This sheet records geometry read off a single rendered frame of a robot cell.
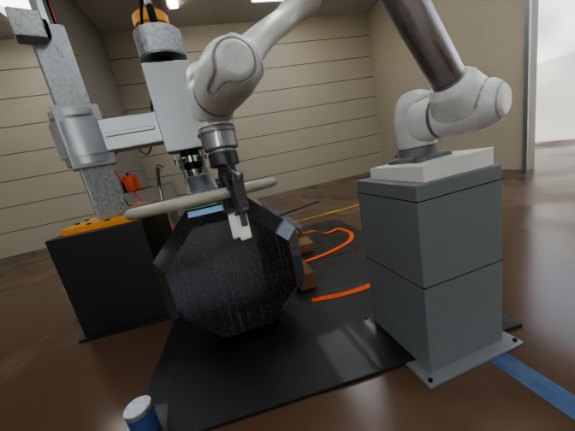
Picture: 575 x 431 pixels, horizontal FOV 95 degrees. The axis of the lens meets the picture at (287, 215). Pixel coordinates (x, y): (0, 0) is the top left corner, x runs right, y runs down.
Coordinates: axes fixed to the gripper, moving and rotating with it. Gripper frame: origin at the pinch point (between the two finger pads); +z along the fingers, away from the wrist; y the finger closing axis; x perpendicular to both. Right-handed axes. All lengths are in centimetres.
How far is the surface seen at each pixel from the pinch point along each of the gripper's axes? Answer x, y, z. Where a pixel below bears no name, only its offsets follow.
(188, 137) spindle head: -15, 73, -40
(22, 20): 39, 146, -128
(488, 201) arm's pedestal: -90, -26, 14
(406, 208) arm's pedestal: -62, -10, 10
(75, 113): 28, 153, -78
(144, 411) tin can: 36, 49, 66
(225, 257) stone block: -15, 65, 24
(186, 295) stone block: 6, 76, 39
